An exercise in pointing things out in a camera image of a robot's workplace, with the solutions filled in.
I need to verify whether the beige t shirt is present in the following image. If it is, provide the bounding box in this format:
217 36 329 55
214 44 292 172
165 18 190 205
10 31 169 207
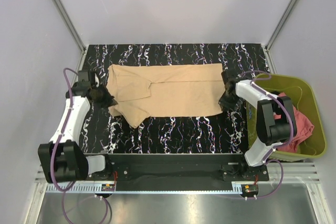
107 63 225 128

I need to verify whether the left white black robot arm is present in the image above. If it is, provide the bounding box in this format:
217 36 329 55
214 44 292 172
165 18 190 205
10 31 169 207
38 70 117 185

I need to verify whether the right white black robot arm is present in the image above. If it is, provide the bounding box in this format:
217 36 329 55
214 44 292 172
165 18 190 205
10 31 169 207
218 71 297 180

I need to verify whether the olive green plastic bin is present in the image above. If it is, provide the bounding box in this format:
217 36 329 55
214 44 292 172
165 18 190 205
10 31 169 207
246 74 327 162

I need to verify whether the pink t shirt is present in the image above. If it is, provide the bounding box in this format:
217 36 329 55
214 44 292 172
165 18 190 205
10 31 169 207
277 106 314 153

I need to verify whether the left small controller board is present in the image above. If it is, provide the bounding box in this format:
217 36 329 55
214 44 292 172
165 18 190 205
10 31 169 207
101 184 116 191

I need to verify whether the small controller board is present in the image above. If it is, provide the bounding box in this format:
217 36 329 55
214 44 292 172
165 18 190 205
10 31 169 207
243 184 259 193
101 184 116 191

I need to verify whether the right small controller board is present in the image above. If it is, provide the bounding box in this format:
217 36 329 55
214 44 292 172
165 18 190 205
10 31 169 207
243 184 259 193

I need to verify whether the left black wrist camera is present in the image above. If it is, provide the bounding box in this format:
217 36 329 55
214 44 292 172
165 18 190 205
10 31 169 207
78 70 100 87

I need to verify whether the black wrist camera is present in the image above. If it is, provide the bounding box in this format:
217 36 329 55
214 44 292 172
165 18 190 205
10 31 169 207
221 69 239 84
78 70 100 87

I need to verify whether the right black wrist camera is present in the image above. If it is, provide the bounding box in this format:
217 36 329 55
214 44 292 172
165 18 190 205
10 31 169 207
221 69 239 84

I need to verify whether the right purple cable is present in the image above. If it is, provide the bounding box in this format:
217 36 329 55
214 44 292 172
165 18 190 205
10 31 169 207
237 70 295 199

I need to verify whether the purple cable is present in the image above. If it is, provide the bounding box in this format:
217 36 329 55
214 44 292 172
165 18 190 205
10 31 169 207
49 68 112 222
237 70 295 199

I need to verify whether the left aluminium corner post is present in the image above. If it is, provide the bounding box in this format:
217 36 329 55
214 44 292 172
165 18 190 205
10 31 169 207
38 0 89 53

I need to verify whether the aluminium corner post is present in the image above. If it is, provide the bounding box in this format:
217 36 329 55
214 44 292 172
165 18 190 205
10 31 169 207
265 0 316 51
38 0 89 53

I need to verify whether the aluminium frame rail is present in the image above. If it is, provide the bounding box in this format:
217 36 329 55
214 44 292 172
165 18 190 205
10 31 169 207
46 162 320 194

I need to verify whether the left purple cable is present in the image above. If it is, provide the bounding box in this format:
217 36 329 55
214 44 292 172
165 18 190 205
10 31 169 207
49 68 112 222

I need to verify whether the right aluminium corner post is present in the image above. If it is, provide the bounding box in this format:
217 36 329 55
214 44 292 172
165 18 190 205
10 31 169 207
265 0 316 51

